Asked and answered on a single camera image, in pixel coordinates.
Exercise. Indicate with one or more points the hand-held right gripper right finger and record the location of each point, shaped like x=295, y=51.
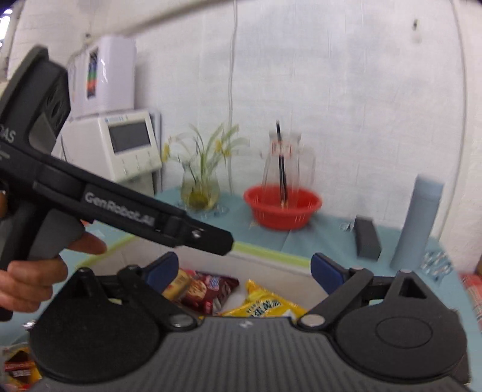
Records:
x=324, y=273

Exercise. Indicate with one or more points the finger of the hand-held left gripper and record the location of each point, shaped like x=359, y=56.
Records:
x=203, y=235

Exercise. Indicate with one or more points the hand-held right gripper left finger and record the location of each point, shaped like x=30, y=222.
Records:
x=164, y=270

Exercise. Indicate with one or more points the brown snack packet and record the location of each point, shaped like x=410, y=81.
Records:
x=211, y=292

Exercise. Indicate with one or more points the white box with green rim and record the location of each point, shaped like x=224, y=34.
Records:
x=263, y=264

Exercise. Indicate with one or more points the large yellow dark-label packet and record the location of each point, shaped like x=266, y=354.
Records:
x=20, y=367

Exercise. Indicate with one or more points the person's left hand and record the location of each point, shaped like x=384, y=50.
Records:
x=35, y=281

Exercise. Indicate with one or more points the clear glass coaster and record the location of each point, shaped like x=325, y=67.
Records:
x=436, y=265
x=220, y=211

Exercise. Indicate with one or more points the teal tablecloth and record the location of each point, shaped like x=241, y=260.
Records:
x=331, y=241

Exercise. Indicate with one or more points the glass vase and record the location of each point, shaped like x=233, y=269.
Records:
x=199, y=192

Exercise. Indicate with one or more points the dark grey box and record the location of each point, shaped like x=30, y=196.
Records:
x=368, y=239

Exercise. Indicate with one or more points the red plastic basket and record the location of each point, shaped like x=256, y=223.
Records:
x=282, y=215

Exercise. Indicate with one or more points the green yellow plant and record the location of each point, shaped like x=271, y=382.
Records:
x=205, y=147

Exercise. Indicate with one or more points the white appliance with screen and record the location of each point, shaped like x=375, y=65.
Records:
x=131, y=160

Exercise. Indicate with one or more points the grey-blue thermos bottle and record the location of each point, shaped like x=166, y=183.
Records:
x=416, y=222

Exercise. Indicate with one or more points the black stick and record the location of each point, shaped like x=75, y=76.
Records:
x=281, y=166

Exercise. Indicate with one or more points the white appliance with colourful label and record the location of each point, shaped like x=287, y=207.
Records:
x=113, y=75

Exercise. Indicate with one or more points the pink striped cloth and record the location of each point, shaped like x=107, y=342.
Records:
x=473, y=297

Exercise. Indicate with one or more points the white wall pipe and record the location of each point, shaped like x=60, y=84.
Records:
x=465, y=94

